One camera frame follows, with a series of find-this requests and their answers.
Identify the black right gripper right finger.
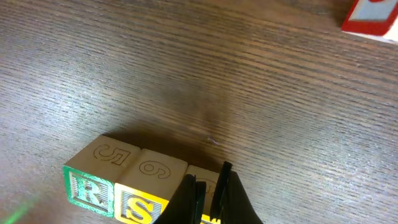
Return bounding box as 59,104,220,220
210,161,262,224

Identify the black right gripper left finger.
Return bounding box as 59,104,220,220
154,174,206,224

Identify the yellow S wooden block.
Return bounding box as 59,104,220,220
114,149,188,223

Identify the green R wooden block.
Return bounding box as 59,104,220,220
62,135,141,218

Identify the red A block centre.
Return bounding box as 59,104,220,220
341,0,397,45

